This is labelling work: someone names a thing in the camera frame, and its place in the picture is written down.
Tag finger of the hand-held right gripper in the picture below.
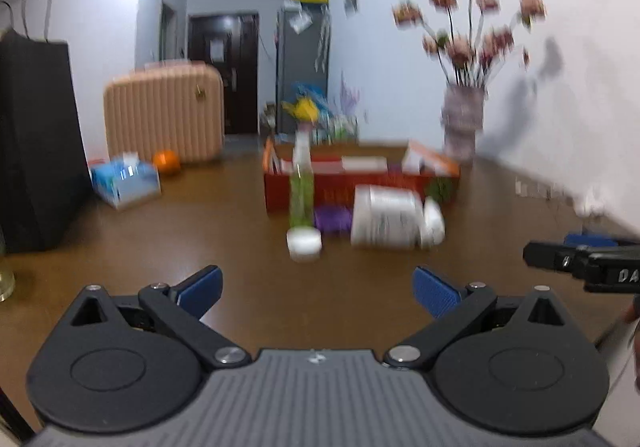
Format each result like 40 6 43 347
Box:
564 233 640 250
523 240 593 273

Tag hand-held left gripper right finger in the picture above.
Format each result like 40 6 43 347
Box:
384 265 568 371

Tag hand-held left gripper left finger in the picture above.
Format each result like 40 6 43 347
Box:
57 264 252 370

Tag large white bottle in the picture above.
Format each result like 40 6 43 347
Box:
350 184 447 250

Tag small white jar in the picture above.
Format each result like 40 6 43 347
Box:
286 227 322 263

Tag purple packet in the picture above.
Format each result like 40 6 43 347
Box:
314 204 353 235

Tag green spray bottle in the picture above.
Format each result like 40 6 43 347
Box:
289 124 317 230

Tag red cardboard box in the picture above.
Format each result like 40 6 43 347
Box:
262 139 461 215

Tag crumpled white tissue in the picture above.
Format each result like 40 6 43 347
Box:
575 192 608 218

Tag orange fruit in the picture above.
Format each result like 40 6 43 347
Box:
152 150 181 176

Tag blue tissue box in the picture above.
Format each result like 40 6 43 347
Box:
90 153 162 211

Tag flat white box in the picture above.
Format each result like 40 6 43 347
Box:
341 156 388 172

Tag pale pink vase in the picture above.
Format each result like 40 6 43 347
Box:
440 84 486 162

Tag pink ribbed suitcase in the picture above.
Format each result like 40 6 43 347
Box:
103 61 225 165

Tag white rack with bottles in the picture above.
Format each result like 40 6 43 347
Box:
312 114 358 145

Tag yellow watering can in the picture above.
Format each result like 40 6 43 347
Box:
282 99 318 122

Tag dark entrance door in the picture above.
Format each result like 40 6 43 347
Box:
187 13 260 135

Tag black paper bag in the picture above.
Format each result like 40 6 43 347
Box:
0 0 93 255

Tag dried pink roses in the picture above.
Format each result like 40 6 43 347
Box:
391 0 547 90

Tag grey refrigerator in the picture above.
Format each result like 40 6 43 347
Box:
276 7 331 135

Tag grey side door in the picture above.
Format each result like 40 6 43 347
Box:
160 0 178 62

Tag white folded umbrella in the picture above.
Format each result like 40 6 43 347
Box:
317 17 331 72

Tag white earphone cable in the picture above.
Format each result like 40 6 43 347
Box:
515 179 571 200

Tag purple flower wall sticker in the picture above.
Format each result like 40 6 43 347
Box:
340 72 361 118

